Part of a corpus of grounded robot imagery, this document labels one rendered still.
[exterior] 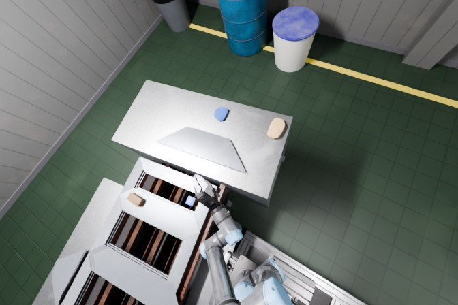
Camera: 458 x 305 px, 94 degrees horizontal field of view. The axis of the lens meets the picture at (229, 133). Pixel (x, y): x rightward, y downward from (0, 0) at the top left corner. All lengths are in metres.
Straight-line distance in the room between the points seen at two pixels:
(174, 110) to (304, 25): 1.76
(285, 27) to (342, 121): 1.27
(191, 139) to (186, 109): 0.29
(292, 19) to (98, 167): 3.06
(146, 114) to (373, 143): 2.37
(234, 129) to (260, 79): 1.60
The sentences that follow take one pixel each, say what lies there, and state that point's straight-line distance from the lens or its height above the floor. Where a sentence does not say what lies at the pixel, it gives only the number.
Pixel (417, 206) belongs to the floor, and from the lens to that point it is 2.86.
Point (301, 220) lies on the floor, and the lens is 2.49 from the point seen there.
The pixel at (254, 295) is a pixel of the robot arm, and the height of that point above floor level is 1.65.
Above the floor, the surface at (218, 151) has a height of 1.07.
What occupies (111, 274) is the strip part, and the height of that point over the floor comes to 0.87.
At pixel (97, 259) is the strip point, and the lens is 2.05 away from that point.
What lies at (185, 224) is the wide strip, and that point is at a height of 0.87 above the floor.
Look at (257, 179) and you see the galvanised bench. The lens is 1.45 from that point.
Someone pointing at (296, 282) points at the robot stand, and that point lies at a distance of 1.57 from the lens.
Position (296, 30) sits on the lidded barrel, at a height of 0.62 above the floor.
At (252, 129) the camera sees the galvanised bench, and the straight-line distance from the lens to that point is 1.55.
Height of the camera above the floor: 2.47
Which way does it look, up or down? 66 degrees down
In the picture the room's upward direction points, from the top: 25 degrees counter-clockwise
